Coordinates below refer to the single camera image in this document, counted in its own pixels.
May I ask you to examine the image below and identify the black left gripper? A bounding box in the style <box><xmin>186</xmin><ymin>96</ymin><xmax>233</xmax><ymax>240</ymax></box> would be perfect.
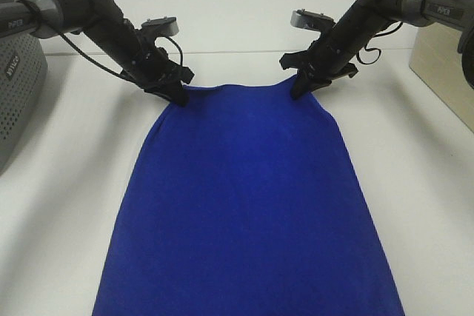
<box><xmin>121</xmin><ymin>43</ymin><xmax>194</xmax><ymax>107</ymax></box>

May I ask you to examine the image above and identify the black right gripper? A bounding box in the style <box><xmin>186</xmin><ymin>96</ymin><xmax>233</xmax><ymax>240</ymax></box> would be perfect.
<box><xmin>279</xmin><ymin>35</ymin><xmax>358</xmax><ymax>100</ymax></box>

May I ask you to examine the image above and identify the blue towel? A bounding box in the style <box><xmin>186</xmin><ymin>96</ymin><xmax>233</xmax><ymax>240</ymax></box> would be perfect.
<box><xmin>93</xmin><ymin>79</ymin><xmax>404</xmax><ymax>315</ymax></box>

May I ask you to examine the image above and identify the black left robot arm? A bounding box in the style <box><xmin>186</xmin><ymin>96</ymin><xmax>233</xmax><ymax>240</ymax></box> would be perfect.
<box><xmin>1</xmin><ymin>0</ymin><xmax>194</xmax><ymax>107</ymax></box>

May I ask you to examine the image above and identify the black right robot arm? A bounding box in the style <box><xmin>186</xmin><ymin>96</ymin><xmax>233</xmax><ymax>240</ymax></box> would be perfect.
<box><xmin>279</xmin><ymin>0</ymin><xmax>473</xmax><ymax>99</ymax></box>

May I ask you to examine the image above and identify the beige storage box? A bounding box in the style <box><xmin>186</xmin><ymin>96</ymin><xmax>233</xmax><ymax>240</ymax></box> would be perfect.
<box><xmin>408</xmin><ymin>0</ymin><xmax>474</xmax><ymax>132</ymax></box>

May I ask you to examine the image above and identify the grey perforated plastic basket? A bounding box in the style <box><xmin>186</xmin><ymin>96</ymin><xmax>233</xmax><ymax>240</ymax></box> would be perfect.
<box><xmin>1</xmin><ymin>34</ymin><xmax>48</xmax><ymax>172</ymax></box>

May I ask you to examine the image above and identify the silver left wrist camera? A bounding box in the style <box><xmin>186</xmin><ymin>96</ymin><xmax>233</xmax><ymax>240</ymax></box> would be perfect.
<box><xmin>141</xmin><ymin>17</ymin><xmax>179</xmax><ymax>38</ymax></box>

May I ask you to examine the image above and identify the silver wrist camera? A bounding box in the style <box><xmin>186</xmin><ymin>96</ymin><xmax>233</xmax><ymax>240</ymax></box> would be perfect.
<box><xmin>290</xmin><ymin>9</ymin><xmax>336</xmax><ymax>33</ymax></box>
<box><xmin>141</xmin><ymin>17</ymin><xmax>179</xmax><ymax>38</ymax></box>

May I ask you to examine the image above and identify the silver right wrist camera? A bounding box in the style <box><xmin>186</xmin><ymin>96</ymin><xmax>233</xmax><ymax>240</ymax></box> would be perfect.
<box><xmin>290</xmin><ymin>9</ymin><xmax>336</xmax><ymax>33</ymax></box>

